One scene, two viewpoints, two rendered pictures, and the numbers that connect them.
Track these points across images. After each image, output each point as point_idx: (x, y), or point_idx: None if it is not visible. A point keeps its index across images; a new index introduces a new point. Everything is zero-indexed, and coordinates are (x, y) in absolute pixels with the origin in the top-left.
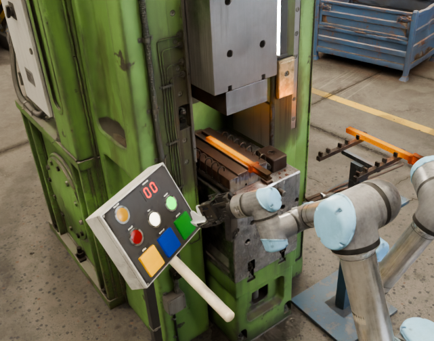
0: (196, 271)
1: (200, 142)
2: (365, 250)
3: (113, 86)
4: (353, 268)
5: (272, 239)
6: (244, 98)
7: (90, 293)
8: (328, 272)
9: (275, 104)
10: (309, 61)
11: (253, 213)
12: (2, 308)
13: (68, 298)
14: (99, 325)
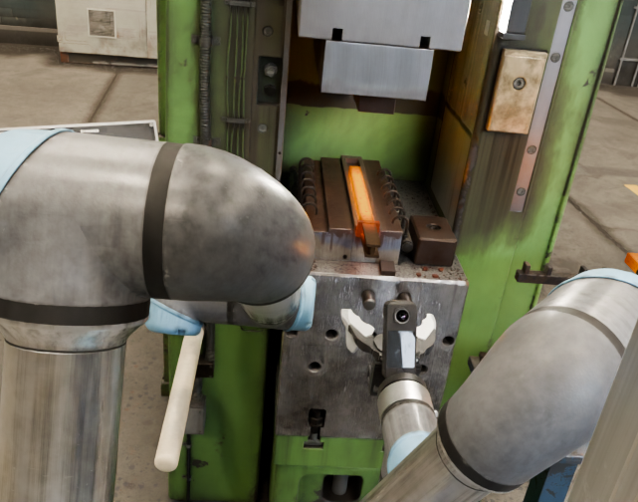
0: (245, 385)
1: (337, 171)
2: (12, 314)
3: None
4: (3, 364)
5: (152, 300)
6: (369, 72)
7: (158, 363)
8: None
9: (483, 142)
10: (589, 83)
11: None
12: None
13: (130, 354)
14: (129, 407)
